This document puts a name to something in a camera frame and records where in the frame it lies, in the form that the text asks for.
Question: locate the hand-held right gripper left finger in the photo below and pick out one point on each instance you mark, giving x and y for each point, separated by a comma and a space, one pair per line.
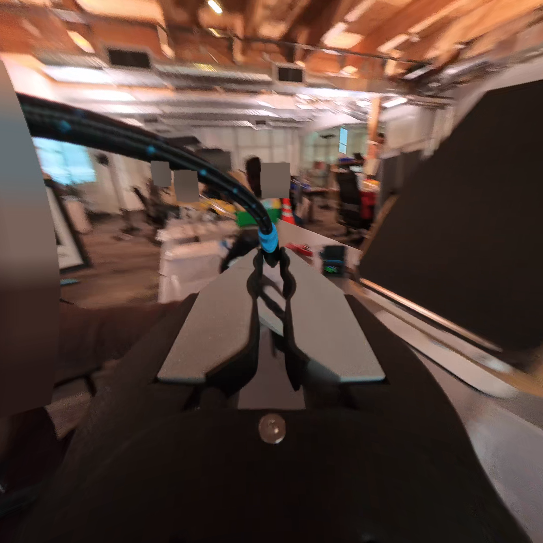
212, 331

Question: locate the red clamp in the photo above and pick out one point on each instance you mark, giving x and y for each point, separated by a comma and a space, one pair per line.
299, 248

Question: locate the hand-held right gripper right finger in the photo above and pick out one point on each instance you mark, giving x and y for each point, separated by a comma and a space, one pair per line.
331, 331

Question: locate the green plastic bin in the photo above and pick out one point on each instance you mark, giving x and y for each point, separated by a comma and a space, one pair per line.
250, 218

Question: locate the clear plastic bin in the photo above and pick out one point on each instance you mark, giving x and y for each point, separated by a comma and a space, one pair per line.
191, 267

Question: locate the orange traffic cone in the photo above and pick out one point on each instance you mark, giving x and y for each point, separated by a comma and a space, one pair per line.
288, 214

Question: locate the black office chair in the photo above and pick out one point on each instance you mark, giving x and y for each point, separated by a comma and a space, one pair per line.
350, 199

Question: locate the black monitor silver stand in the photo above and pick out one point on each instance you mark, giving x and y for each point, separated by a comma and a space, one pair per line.
466, 212

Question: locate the black charging case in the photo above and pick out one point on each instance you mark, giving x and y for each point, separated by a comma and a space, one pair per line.
333, 261

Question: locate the framed marker sign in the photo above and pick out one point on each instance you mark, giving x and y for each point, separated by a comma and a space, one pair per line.
63, 229

